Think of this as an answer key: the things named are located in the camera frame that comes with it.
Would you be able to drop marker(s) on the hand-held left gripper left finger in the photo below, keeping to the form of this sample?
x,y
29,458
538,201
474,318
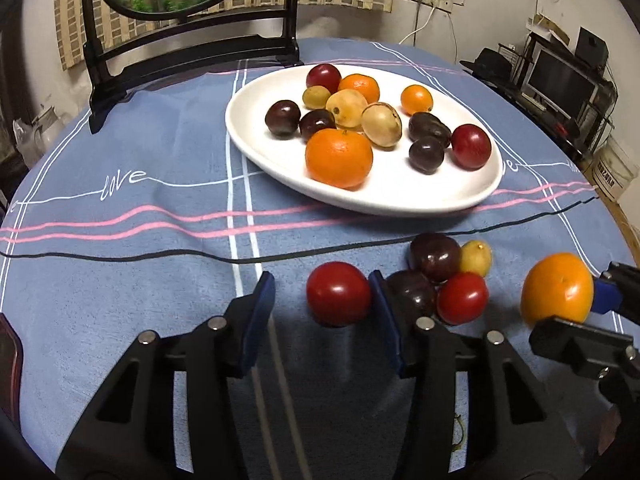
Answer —
x,y
255,320

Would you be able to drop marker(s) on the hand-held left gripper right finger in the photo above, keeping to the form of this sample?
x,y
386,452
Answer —
x,y
387,322

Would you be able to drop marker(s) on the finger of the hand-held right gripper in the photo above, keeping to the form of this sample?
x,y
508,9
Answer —
x,y
605,296
575,345

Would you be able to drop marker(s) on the orange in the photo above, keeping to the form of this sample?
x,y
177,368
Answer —
x,y
339,158
556,290
359,87

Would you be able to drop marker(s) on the small red plum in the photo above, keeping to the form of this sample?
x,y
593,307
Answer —
x,y
338,294

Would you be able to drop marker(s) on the white oval plate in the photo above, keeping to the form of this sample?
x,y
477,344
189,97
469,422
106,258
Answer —
x,y
400,190

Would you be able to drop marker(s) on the dark purple plum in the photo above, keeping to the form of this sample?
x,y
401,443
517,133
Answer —
x,y
412,292
435,256
282,118
317,124
426,154

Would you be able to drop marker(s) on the large dark red plum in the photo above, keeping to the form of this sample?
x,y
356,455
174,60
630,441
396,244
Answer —
x,y
471,146

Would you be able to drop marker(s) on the tan loquat with brown mark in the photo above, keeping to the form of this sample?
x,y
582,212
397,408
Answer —
x,y
381,125

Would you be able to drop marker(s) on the wrinkled dark passion fruit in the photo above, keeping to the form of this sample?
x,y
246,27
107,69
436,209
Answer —
x,y
428,126

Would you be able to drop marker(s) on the yellow loquat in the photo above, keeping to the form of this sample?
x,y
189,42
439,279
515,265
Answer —
x,y
343,108

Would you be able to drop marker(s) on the small yellow-orange tangerine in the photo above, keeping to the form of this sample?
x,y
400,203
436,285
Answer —
x,y
416,99

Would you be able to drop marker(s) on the small green plum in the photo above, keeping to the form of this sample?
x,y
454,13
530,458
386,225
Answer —
x,y
475,258
316,96

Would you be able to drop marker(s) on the red tomato on table right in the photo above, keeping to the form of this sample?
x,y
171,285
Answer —
x,y
462,298

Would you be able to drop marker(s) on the blue plaid tablecloth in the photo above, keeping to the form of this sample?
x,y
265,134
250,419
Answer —
x,y
150,285

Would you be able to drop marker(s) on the white bucket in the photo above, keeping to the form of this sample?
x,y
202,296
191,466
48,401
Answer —
x,y
615,170

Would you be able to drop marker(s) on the computer monitor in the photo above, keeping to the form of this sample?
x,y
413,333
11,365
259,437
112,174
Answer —
x,y
560,80

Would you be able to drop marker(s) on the black speaker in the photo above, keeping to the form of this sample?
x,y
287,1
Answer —
x,y
591,47

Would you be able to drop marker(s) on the black hat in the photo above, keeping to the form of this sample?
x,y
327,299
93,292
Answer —
x,y
490,62

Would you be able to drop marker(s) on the clear plastic bag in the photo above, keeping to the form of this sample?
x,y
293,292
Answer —
x,y
35,127

